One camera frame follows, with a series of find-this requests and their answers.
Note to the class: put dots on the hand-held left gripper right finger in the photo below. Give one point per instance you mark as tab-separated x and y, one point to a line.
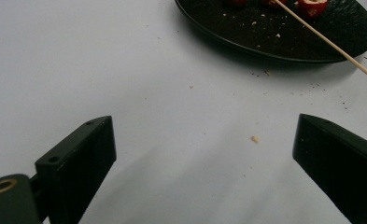
343	165

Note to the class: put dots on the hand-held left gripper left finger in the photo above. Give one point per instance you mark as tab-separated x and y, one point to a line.
78	161

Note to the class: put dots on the thin wooden skewer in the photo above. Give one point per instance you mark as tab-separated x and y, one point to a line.
327	40

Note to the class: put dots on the round black textured plate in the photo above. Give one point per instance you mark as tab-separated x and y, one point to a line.
249	37

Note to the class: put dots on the red cored hawthorn fruit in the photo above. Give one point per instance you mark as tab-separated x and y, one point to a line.
310	8

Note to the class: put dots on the pale fruit crumb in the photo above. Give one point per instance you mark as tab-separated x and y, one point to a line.
255	139

